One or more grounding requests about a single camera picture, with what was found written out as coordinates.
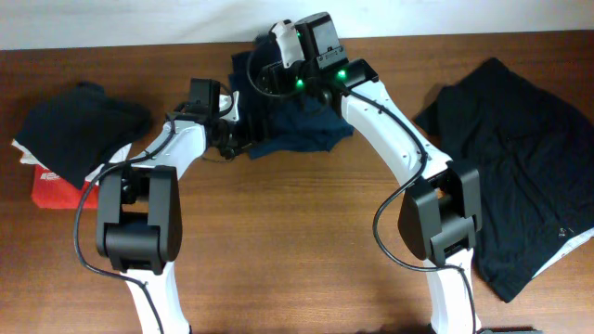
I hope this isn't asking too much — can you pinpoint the navy blue shirt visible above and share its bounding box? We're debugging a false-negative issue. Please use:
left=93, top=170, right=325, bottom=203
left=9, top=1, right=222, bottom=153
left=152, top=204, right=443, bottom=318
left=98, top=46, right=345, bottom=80
left=227, top=42, right=355, bottom=160

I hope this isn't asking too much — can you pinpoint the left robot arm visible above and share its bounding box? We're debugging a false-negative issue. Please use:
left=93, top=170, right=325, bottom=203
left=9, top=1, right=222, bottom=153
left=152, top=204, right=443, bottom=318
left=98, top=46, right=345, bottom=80
left=96, top=79, right=244, bottom=333

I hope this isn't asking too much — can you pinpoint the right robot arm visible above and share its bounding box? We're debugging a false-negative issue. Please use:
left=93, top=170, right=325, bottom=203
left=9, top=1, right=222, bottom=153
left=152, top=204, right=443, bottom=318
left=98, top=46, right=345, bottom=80
left=247, top=12, right=482, bottom=333

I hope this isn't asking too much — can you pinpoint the black folded shirt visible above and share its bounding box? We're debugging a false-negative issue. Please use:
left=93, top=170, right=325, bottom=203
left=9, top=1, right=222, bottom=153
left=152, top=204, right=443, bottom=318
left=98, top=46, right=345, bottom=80
left=15, top=82, right=152, bottom=189

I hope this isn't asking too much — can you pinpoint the red folded shirt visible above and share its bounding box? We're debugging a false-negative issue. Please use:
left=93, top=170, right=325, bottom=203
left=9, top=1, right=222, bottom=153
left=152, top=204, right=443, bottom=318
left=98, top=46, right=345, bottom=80
left=31, top=165, right=90, bottom=210

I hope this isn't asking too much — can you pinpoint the white folded shirt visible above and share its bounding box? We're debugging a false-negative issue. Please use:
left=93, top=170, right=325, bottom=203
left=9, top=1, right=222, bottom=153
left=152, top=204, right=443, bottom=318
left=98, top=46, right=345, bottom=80
left=10, top=138, right=134, bottom=192

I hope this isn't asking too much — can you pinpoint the black unfolded shirt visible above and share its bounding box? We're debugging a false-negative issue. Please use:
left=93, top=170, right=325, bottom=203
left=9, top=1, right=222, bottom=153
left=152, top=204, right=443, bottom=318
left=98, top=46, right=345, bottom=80
left=415, top=58, right=593, bottom=302

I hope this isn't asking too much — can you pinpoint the white garment under black shirt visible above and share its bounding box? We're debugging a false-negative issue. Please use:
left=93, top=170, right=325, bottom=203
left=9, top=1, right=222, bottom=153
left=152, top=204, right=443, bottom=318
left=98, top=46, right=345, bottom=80
left=533, top=228, right=594, bottom=278

